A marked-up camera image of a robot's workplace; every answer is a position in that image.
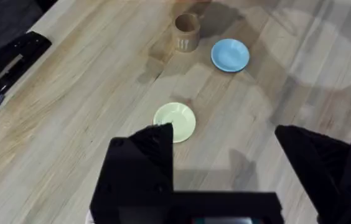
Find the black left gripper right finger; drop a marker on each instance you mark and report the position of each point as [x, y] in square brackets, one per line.
[328, 168]

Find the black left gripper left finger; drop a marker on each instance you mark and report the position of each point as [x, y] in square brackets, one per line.
[138, 174]

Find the pale green plate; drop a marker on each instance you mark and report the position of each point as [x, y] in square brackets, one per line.
[178, 119]

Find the brown cylindrical utensil container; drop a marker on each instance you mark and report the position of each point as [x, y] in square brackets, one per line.
[186, 35]

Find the blue plate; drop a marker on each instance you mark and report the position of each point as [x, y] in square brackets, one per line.
[230, 55]

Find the black rail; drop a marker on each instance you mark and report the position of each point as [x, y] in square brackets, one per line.
[6, 67]

